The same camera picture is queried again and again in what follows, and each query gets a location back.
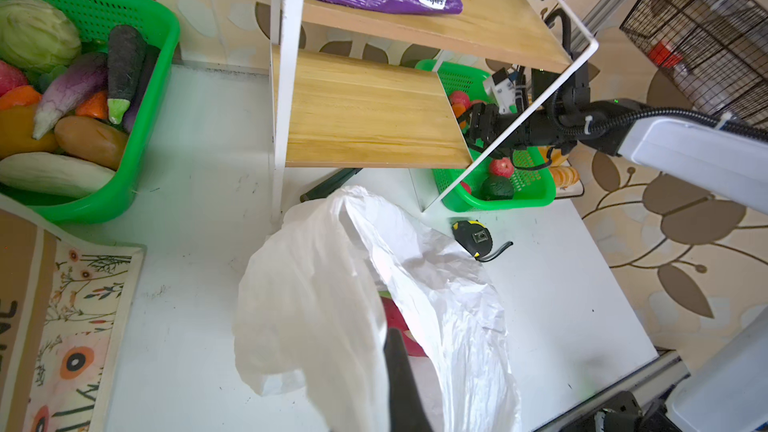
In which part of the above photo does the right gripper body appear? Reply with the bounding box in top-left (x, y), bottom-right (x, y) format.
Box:
top-left (464, 62), bottom-right (592, 160)

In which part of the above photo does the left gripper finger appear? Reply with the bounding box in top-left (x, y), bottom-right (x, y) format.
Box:
top-left (384, 328), bottom-right (432, 432)

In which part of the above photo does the pink dragon fruit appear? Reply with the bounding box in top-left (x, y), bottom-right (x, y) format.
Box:
top-left (380, 294), bottom-right (427, 357)

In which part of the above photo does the white plastic grocery bag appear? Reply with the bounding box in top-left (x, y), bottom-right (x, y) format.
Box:
top-left (233, 186), bottom-right (521, 431)

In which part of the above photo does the cream canvas tote bag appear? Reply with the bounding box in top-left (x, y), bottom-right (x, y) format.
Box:
top-left (1, 196), bottom-right (146, 431)

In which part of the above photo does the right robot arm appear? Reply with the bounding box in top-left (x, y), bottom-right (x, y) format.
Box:
top-left (456, 66), bottom-right (767, 212)

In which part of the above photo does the bread tray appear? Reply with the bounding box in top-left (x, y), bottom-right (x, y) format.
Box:
top-left (538, 146), bottom-right (585, 199)

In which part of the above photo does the red apple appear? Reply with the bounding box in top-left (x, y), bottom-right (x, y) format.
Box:
top-left (489, 157), bottom-right (515, 179)

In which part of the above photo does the right green basket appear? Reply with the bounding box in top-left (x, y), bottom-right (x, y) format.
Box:
top-left (415, 58), bottom-right (558, 214)

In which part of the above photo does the green basket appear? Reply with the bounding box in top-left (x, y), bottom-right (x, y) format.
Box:
top-left (1, 0), bottom-right (181, 223)
top-left (415, 58), bottom-right (558, 214)

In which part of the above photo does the dark green avocado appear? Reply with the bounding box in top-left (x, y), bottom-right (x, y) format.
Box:
top-left (480, 175), bottom-right (515, 201)

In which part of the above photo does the plastic bottle red cap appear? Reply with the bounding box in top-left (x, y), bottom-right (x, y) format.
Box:
top-left (647, 39), bottom-right (693, 83)

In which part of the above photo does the black yellow tape measure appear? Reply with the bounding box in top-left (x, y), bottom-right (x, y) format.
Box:
top-left (451, 220), bottom-right (514, 263)

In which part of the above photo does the white wooden two-tier shelf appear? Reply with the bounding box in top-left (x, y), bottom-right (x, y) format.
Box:
top-left (270, 0), bottom-right (598, 220)

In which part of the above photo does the left green basket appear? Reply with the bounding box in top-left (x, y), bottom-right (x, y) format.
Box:
top-left (1, 0), bottom-right (181, 223)

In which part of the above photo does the green cabbage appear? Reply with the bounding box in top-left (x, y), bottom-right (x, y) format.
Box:
top-left (1, 0), bottom-right (82, 74)

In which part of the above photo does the right black wire basket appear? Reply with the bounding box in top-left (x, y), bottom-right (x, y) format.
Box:
top-left (620, 0), bottom-right (767, 129)

